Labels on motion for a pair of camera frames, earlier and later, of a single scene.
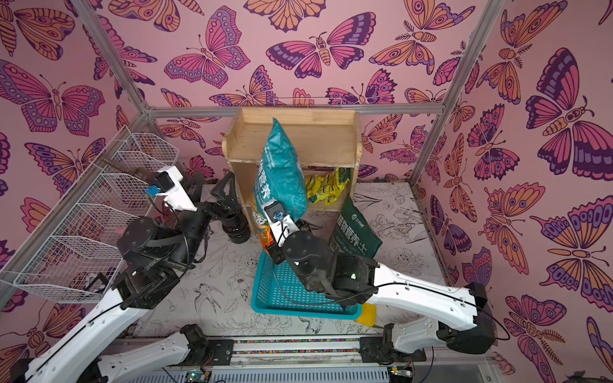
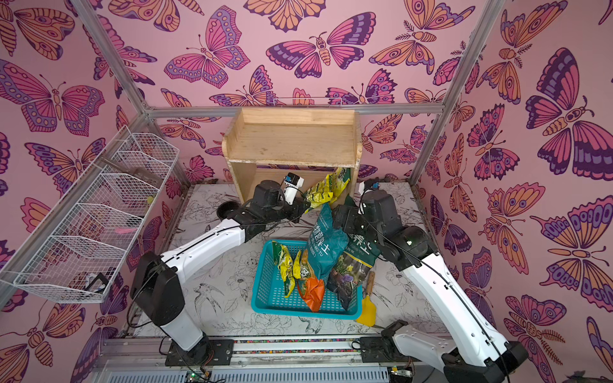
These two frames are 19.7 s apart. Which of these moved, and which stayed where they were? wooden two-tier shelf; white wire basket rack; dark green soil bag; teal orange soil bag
Moved: teal orange soil bag; dark green soil bag
Stayed: white wire basket rack; wooden two-tier shelf
